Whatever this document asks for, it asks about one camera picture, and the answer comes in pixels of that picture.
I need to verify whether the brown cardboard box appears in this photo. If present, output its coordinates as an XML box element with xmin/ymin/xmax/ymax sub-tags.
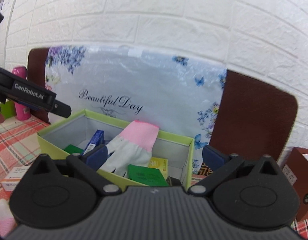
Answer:
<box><xmin>282</xmin><ymin>147</ymin><xmax>308</xmax><ymax>222</ymax></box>

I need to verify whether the plaid bed sheet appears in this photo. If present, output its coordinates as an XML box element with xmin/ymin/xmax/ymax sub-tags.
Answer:
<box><xmin>0</xmin><ymin>114</ymin><xmax>308</xmax><ymax>239</ymax></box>

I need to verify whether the pink thermos bottle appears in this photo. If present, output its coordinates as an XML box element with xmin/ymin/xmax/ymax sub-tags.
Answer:
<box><xmin>12</xmin><ymin>66</ymin><xmax>31</xmax><ymax>121</ymax></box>

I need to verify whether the white medicine box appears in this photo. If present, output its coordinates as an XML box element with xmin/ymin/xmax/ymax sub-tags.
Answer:
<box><xmin>1</xmin><ymin>166</ymin><xmax>30</xmax><ymax>192</ymax></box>

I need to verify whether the floral plastic bag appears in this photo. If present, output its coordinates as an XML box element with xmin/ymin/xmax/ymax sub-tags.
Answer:
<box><xmin>45</xmin><ymin>45</ymin><xmax>227</xmax><ymax>173</ymax></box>

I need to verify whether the green small box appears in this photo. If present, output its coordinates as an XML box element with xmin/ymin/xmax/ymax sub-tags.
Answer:
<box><xmin>127</xmin><ymin>165</ymin><xmax>168</xmax><ymax>187</ymax></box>

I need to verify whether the dark green box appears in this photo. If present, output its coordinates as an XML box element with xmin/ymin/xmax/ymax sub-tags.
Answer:
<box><xmin>63</xmin><ymin>144</ymin><xmax>83</xmax><ymax>154</ymax></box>

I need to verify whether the blue box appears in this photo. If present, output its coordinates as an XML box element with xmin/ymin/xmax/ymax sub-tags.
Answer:
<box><xmin>82</xmin><ymin>129</ymin><xmax>105</xmax><ymax>155</ymax></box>

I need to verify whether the pink white glove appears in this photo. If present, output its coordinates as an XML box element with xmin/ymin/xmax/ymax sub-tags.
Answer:
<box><xmin>100</xmin><ymin>120</ymin><xmax>159</xmax><ymax>177</ymax></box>
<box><xmin>0</xmin><ymin>199</ymin><xmax>17</xmax><ymax>238</ymax></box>

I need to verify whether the light green storage box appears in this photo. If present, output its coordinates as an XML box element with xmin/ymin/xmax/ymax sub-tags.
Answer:
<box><xmin>38</xmin><ymin>109</ymin><xmax>194</xmax><ymax>190</ymax></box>

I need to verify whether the brown headboard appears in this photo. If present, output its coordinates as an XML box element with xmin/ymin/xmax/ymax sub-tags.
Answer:
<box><xmin>28</xmin><ymin>47</ymin><xmax>298</xmax><ymax>159</ymax></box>

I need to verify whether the yellow medicine box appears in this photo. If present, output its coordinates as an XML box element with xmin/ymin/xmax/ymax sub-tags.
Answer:
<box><xmin>148</xmin><ymin>157</ymin><xmax>168</xmax><ymax>179</ymax></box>

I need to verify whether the green tray box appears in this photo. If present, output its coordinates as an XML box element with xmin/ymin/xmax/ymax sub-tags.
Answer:
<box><xmin>0</xmin><ymin>100</ymin><xmax>16</xmax><ymax>119</ymax></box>

